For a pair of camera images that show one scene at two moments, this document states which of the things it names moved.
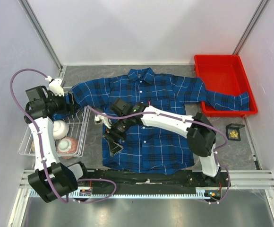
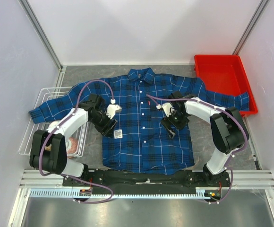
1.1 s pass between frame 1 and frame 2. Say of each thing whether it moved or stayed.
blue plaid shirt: stayed
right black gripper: moved
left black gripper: moved
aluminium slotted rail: stayed
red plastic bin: stayed
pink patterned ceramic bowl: stayed
